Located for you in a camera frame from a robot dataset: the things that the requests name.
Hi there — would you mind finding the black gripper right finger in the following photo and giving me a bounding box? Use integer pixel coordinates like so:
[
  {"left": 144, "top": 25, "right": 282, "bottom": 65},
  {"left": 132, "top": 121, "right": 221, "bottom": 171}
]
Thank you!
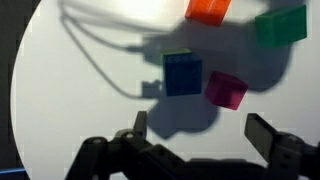
[{"left": 243, "top": 112, "right": 320, "bottom": 180}]

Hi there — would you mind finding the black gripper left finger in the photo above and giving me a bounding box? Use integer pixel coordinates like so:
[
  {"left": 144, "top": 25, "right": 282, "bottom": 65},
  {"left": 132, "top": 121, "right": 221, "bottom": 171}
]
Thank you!
[{"left": 64, "top": 110, "right": 208, "bottom": 180}]

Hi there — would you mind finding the blue cube block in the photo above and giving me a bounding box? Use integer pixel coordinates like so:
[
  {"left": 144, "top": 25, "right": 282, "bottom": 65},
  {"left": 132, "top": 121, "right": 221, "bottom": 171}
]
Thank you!
[{"left": 162, "top": 51, "right": 204, "bottom": 98}]

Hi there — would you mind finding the mulberry pink cube block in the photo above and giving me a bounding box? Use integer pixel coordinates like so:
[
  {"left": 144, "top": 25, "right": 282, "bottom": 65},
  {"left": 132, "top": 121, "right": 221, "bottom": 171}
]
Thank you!
[{"left": 203, "top": 70, "right": 249, "bottom": 111}]

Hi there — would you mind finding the green cube block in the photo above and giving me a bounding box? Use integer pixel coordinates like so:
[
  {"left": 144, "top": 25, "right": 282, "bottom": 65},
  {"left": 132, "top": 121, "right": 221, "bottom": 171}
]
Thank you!
[{"left": 254, "top": 3, "right": 308, "bottom": 48}]

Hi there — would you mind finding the orange-red cube block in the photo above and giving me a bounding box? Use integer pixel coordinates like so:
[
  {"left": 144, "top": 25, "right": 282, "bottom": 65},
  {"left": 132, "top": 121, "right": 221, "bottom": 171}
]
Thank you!
[{"left": 184, "top": 0, "right": 233, "bottom": 28}]

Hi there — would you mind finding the blue metal partition frame rail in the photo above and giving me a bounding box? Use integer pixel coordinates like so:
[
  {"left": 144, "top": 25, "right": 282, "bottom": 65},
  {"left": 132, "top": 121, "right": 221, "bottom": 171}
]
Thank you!
[{"left": 0, "top": 167, "right": 27, "bottom": 176}]

